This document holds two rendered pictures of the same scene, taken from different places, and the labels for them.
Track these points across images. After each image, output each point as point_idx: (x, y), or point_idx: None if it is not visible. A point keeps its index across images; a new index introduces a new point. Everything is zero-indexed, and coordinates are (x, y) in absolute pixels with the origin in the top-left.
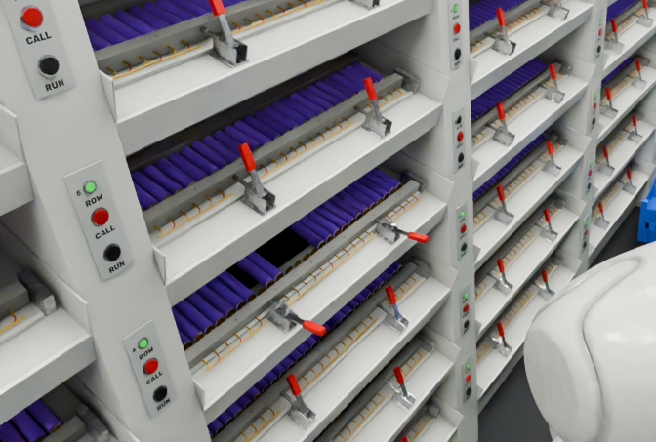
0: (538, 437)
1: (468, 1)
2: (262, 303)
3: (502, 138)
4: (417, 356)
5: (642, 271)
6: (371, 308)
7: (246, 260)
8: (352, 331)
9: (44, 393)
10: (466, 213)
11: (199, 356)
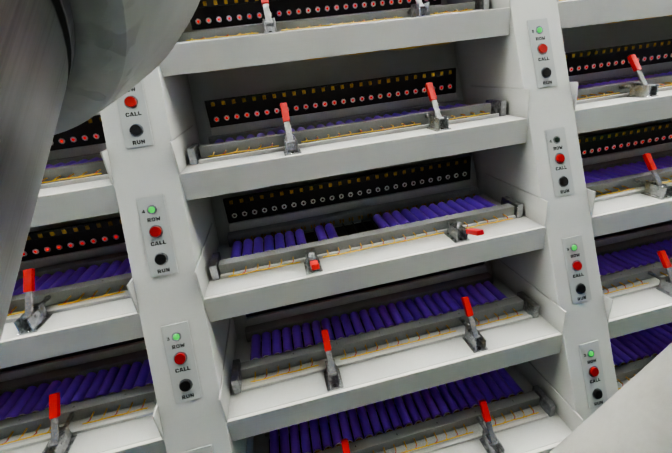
0: None
1: (560, 28)
2: (300, 248)
3: (654, 190)
4: (530, 412)
5: None
6: (451, 319)
7: (320, 226)
8: (427, 334)
9: (80, 217)
10: (581, 249)
11: (231, 265)
